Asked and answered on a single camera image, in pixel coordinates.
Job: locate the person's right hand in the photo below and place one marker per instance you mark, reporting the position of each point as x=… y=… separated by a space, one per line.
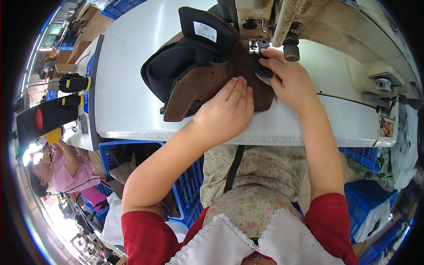
x=294 y=86

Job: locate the person's left hand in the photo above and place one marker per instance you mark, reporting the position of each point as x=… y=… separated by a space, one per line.
x=225 y=116

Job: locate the brown and black boot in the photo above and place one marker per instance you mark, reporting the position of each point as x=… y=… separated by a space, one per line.
x=205 y=79

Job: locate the cream industrial sewing machine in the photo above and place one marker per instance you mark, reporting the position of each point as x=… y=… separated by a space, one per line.
x=331 y=29

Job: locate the blue crate of boot pieces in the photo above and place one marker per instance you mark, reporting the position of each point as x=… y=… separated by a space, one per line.
x=188 y=185

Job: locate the person's body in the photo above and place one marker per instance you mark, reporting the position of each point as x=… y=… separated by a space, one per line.
x=258 y=205

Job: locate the small blue plastic crate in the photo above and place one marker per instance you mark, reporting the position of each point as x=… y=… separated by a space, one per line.
x=362 y=157

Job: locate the green cloth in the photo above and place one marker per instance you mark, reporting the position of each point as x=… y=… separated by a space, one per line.
x=381 y=172

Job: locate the white plastic sheet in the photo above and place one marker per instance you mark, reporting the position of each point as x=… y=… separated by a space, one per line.
x=404 y=149

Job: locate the blue crate with white sheet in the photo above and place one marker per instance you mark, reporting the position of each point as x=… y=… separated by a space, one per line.
x=364 y=195

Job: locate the grey control box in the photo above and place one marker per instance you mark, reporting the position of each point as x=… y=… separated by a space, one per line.
x=84 y=124

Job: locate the blue lattice crate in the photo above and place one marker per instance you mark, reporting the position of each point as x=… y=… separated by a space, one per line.
x=121 y=7

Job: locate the pink seat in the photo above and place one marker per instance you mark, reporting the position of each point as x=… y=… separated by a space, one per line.
x=94 y=197

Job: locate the black and yellow gloves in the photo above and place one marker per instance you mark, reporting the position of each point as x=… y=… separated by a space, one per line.
x=73 y=83

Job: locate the heap of cardboard boxes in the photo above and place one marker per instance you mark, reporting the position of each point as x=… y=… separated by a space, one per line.
x=86 y=36

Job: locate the yellow cloth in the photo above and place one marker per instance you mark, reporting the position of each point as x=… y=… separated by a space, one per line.
x=53 y=135

